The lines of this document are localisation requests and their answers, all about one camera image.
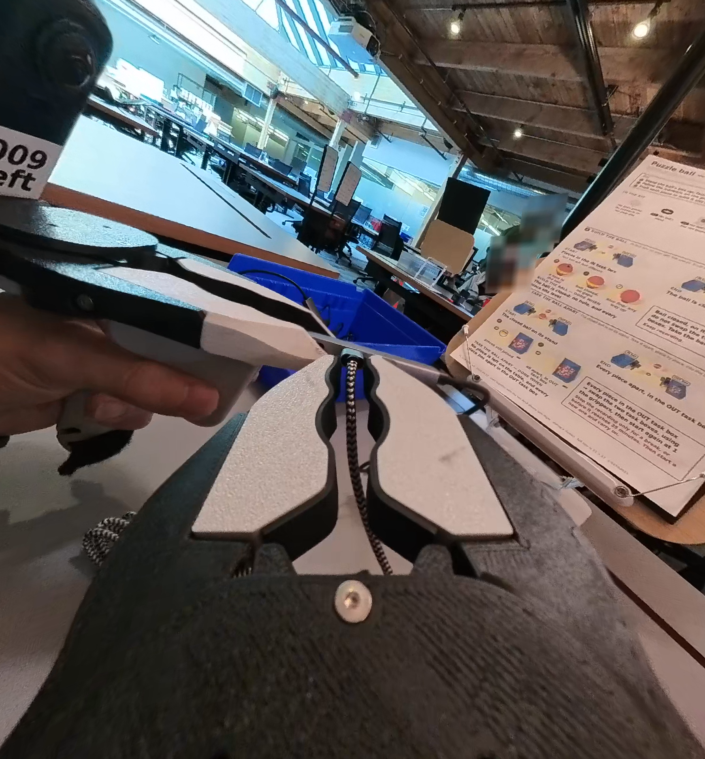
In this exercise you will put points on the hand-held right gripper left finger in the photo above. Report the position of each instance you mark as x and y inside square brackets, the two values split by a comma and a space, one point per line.
[257, 463]

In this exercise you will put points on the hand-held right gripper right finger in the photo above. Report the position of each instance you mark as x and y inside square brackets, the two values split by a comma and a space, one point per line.
[435, 467]

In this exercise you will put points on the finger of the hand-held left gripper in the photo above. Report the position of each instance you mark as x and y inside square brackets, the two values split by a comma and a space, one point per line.
[239, 295]
[250, 338]

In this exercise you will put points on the grey usb hub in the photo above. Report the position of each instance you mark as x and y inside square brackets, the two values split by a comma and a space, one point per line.
[421, 368]

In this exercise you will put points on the blue plastic bin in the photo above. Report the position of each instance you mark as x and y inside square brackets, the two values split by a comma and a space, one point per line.
[390, 330]

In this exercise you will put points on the person's left hand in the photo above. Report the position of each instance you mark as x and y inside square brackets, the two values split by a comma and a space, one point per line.
[44, 365]

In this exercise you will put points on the white table with wooden edge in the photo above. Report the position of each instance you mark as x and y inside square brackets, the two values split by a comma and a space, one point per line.
[150, 176]

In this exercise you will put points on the black sign board on stand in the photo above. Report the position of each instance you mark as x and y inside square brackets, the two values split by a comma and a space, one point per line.
[347, 182]
[329, 173]

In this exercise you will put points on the cardboard panel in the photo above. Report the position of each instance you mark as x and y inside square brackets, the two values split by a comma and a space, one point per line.
[447, 246]

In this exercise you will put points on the printed instruction sheet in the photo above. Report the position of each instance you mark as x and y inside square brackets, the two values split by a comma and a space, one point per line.
[596, 295]

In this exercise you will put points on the black panel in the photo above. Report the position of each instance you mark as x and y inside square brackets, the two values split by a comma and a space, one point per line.
[464, 202]

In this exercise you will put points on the white ceiling unit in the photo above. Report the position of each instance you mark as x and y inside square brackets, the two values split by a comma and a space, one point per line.
[354, 34]

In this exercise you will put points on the black pillar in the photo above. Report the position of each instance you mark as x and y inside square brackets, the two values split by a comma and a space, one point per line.
[643, 112]

